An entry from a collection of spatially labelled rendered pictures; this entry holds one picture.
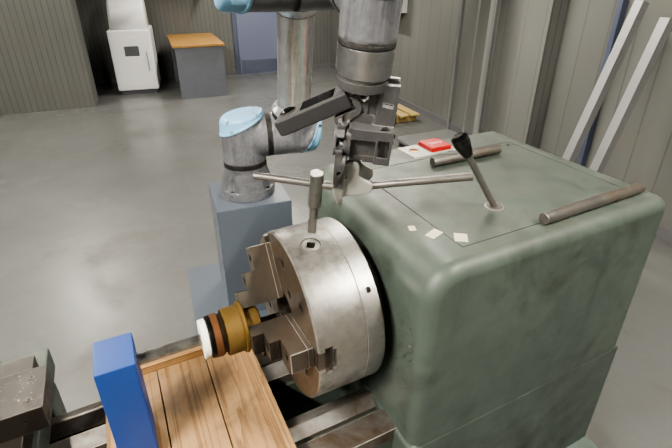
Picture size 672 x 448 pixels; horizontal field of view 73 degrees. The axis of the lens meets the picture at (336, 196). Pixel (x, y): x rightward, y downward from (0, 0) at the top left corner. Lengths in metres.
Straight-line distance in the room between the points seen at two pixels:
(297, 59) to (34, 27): 6.05
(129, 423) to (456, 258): 0.60
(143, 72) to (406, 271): 6.94
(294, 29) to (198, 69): 5.93
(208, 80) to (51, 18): 2.00
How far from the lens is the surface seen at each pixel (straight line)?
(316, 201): 0.72
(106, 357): 0.84
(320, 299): 0.74
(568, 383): 1.23
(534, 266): 0.85
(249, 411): 1.00
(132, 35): 7.44
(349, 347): 0.78
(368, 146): 0.64
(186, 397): 1.05
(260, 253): 0.86
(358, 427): 0.99
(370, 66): 0.58
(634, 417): 2.43
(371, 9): 0.56
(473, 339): 0.85
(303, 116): 0.64
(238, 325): 0.83
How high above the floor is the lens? 1.66
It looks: 26 degrees down
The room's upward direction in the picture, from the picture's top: straight up
